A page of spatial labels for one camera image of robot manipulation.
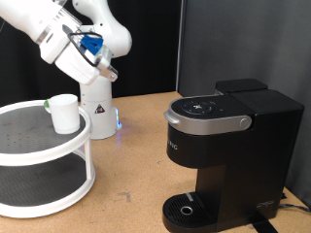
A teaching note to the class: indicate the black backdrop curtain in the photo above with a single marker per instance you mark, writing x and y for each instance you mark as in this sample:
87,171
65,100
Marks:
152,48

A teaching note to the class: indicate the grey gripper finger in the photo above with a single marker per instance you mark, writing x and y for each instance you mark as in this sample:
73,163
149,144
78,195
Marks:
110,75

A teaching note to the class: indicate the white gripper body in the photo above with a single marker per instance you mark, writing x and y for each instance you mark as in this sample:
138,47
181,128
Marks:
76,66

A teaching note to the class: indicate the white two-tier turntable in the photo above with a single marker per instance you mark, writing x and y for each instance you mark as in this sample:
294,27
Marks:
48,152

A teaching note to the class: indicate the grey fabric partition panel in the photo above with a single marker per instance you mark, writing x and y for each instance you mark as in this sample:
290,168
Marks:
226,26

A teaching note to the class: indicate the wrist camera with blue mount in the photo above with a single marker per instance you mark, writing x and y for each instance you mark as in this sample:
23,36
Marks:
92,43

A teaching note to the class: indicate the black Keurig coffee machine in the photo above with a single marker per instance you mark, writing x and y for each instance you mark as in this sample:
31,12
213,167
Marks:
259,161

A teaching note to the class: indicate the white mug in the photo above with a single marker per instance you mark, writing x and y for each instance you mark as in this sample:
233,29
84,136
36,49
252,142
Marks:
64,113

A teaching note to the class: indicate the black tape strip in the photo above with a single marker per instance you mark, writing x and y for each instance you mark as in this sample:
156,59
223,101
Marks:
264,226

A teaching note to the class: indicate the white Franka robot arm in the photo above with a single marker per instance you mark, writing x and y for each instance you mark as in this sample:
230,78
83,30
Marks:
94,97

